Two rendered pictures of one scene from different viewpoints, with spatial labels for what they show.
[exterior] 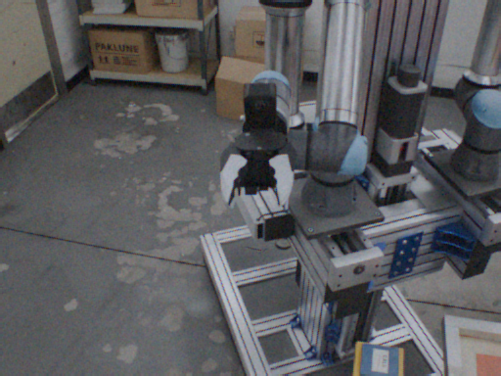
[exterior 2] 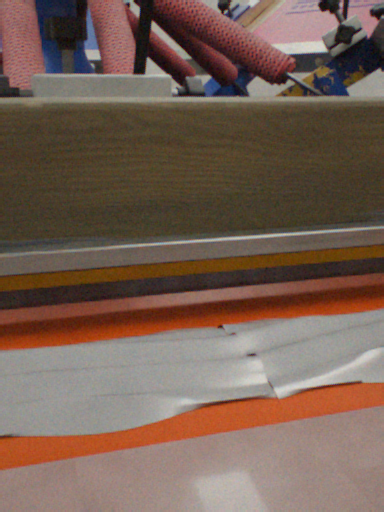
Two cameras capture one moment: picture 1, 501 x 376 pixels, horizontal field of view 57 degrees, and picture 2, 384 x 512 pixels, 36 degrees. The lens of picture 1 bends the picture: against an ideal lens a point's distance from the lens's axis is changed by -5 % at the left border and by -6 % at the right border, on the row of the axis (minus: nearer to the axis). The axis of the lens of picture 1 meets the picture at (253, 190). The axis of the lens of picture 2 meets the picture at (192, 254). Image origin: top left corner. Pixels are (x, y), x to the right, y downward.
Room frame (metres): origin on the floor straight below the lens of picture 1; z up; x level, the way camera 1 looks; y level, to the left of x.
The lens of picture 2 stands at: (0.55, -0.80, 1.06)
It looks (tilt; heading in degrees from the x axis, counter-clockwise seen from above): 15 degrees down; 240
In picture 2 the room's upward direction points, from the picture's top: straight up
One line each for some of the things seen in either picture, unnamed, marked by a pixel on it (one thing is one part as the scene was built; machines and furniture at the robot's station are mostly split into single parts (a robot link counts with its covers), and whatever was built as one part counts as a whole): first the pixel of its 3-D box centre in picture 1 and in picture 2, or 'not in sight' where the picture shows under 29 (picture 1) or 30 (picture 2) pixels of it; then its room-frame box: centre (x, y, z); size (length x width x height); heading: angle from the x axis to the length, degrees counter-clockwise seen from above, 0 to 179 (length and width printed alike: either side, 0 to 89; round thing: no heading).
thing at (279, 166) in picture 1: (283, 191); not in sight; (0.51, -0.04, 1.68); 0.09 x 0.03 x 0.06; 10
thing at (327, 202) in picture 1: (331, 184); not in sight; (1.01, -0.20, 1.31); 0.15 x 0.15 x 0.10
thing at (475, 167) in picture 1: (478, 153); not in sight; (1.16, -0.67, 1.31); 0.15 x 0.15 x 0.10
